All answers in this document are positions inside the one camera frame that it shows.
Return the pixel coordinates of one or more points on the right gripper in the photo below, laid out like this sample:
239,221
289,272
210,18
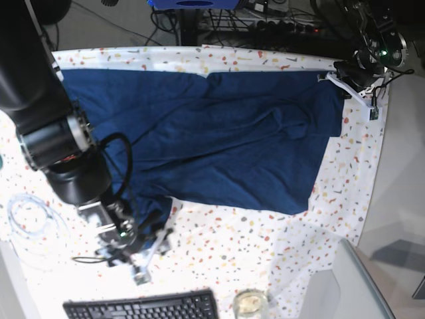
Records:
145,238

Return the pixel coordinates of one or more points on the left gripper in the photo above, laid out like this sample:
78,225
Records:
356,77

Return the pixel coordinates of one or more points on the dark blue t-shirt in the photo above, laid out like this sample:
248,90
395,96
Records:
253,140

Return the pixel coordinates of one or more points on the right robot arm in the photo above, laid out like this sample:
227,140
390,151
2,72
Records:
55,138

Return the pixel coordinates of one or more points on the terrazzo pattern table cloth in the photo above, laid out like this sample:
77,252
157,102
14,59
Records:
292,258

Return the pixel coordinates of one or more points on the black computer keyboard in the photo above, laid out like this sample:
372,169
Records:
198,304

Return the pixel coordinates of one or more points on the clear glass jar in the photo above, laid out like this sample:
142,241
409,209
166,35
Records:
251,304

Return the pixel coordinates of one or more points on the blue box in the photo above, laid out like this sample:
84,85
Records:
197,4

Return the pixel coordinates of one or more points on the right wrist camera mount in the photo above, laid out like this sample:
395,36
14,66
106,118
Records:
138,264

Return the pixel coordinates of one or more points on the black wire rack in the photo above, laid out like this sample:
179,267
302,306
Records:
247,19

